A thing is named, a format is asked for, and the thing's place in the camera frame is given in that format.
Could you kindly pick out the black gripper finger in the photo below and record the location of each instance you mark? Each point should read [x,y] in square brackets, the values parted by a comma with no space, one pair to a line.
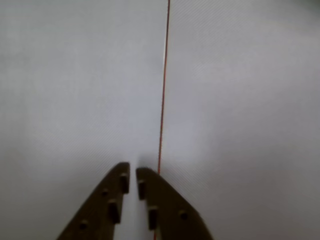
[97,210]
[172,215]

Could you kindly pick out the gray mat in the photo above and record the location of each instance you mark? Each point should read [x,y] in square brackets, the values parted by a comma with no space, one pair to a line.
[237,100]
[75,75]

